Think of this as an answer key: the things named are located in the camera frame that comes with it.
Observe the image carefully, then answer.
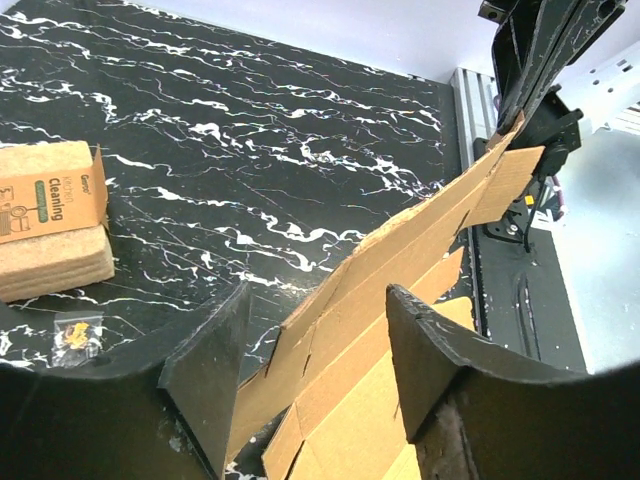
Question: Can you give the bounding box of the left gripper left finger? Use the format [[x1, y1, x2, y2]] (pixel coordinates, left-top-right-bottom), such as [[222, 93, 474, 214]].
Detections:
[[158, 282, 251, 478]]

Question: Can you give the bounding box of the brown cardboard box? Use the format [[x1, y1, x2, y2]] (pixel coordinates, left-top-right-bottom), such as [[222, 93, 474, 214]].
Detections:
[[226, 130, 542, 479]]

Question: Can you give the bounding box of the kitchen scouring pads pack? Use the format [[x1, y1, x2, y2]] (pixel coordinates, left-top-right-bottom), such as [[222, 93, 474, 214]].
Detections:
[[1, 141, 115, 303]]

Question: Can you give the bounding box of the small clear plastic bag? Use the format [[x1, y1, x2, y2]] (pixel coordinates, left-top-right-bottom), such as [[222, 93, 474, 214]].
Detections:
[[51, 311, 104, 368]]

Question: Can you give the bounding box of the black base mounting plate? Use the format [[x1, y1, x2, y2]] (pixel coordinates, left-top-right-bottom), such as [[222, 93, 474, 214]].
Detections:
[[471, 176, 586, 373]]

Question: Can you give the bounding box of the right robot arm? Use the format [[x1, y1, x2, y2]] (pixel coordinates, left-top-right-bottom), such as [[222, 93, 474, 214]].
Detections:
[[478, 0, 639, 180]]

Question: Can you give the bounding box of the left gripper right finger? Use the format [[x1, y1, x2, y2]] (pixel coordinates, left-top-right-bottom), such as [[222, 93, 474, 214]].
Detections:
[[385, 284, 586, 443]]

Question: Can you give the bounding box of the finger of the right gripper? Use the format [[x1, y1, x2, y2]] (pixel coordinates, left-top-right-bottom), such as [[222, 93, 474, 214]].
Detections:
[[492, 1, 547, 131], [522, 1, 605, 119]]

